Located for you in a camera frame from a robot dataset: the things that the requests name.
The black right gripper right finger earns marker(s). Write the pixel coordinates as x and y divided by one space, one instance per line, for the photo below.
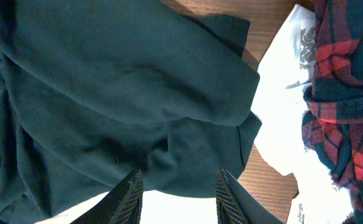
235 205

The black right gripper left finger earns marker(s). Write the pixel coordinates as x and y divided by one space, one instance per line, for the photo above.
122 205

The black polo shirt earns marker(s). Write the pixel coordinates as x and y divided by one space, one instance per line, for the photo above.
91 90

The red navy plaid shirt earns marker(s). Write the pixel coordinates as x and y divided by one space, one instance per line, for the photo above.
333 125

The white patterned cloth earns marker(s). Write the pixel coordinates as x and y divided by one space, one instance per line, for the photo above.
285 71

